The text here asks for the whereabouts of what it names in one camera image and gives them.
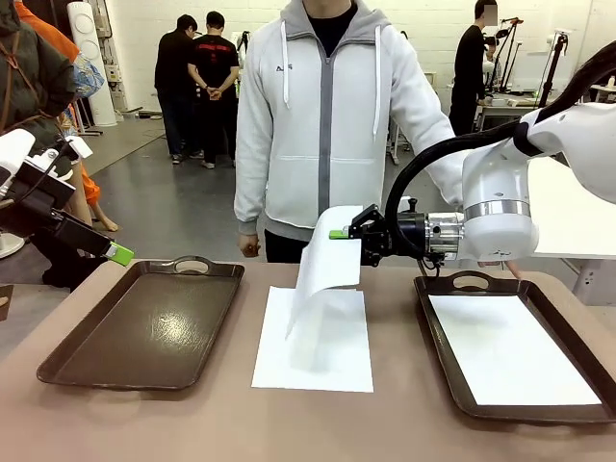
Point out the man in red-print black shirt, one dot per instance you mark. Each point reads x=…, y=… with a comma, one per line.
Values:
x=214, y=62

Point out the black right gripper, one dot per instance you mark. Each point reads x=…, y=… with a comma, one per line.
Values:
x=406, y=236

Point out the man in plain black shirt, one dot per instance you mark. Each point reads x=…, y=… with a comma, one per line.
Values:
x=173, y=67

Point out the white round base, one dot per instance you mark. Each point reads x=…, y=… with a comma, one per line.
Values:
x=9, y=245

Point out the brown board edge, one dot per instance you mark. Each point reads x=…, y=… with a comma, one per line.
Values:
x=6, y=303

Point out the grey workshop desk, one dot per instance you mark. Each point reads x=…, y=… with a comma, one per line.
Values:
x=505, y=110

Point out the person's right hand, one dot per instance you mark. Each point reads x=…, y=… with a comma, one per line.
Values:
x=250, y=245

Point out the white A4 paper sheet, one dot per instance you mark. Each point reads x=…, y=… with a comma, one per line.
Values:
x=505, y=346
x=308, y=375
x=327, y=269

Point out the brown plastic tray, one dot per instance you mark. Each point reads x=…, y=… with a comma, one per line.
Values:
x=433, y=308
x=144, y=327

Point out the person's left forearm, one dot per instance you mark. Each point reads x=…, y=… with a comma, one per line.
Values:
x=443, y=130

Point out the person's right forearm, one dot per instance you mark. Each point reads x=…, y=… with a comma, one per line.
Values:
x=250, y=192

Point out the white tower air conditioner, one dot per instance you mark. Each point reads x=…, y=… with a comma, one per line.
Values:
x=91, y=62

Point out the person's left hand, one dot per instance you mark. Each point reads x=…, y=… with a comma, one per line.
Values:
x=510, y=269

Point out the dark green jacket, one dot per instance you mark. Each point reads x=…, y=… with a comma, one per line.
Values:
x=33, y=82

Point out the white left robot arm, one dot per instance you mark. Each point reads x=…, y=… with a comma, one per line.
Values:
x=14, y=144

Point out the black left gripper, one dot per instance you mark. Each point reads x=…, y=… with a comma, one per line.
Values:
x=38, y=197

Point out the person in white hoodie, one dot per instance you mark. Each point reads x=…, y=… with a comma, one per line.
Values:
x=327, y=120

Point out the orange garment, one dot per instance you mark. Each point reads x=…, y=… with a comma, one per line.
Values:
x=48, y=33

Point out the mannequin leg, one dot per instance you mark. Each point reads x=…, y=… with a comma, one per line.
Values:
x=82, y=202

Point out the black tripod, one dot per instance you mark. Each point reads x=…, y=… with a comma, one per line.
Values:
x=553, y=62

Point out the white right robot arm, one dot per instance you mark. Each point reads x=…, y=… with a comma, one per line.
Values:
x=495, y=192

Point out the blue patterned cloth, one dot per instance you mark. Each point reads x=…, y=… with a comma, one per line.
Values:
x=89, y=77

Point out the man in black sweater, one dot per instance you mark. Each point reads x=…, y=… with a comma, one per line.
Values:
x=469, y=72

